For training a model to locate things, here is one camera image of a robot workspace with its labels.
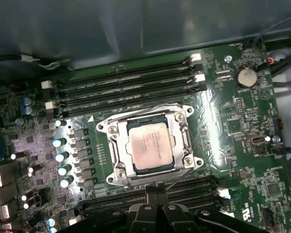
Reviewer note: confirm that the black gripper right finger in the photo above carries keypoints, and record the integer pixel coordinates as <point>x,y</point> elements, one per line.
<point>177,218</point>

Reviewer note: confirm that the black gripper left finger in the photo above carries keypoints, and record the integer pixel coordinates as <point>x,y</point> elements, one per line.
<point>143,218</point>

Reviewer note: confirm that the silver square CPU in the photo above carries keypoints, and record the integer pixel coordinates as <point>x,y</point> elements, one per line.
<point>150,145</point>

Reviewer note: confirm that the metal socket cover frame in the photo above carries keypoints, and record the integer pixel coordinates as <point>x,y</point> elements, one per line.
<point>177,140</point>

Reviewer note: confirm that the black RAM slot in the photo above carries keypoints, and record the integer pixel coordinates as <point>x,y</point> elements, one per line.
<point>194,181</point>
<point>123,91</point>
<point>123,80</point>
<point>123,102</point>
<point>123,70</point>
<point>194,192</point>
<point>194,202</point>

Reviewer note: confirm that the CPU socket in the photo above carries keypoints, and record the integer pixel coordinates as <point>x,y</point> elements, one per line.
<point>106,132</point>

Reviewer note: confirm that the black cylindrical capacitor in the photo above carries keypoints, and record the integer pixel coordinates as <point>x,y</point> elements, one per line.
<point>61,157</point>
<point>64,170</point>
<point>59,142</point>
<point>17,156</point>
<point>60,123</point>
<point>66,182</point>
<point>33,168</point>

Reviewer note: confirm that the black square chip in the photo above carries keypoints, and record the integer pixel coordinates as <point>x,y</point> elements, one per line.
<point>272,189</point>

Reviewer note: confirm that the green motherboard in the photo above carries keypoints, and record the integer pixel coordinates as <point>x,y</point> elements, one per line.
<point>220,126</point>

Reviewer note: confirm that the internal USB port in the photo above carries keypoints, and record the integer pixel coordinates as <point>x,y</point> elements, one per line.
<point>255,140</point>

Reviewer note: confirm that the round coin battery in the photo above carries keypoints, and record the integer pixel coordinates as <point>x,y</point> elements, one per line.
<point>246,77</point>

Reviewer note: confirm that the blue topped capacitor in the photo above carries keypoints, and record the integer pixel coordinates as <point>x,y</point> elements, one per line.
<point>28,110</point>
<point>27,100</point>

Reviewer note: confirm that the silver board screw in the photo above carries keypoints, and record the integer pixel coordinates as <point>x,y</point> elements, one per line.
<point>228,58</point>

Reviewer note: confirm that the black open PC case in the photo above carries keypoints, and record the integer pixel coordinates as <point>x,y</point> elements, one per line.
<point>135,24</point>

